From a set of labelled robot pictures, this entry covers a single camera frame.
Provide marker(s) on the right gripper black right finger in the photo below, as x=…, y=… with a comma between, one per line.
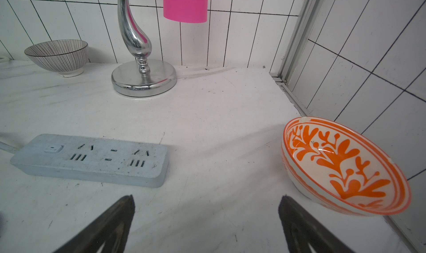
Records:
x=305, y=234

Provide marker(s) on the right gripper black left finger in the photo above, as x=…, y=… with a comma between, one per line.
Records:
x=108, y=233

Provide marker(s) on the orange patterned ceramic bowl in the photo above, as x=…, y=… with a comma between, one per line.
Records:
x=342, y=170

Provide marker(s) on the chrome glass holder stand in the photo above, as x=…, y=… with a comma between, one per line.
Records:
x=140, y=78

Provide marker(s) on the striped small bowl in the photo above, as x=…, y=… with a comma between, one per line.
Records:
x=65, y=57

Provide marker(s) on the pink plastic wine glass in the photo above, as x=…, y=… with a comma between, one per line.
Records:
x=187, y=11

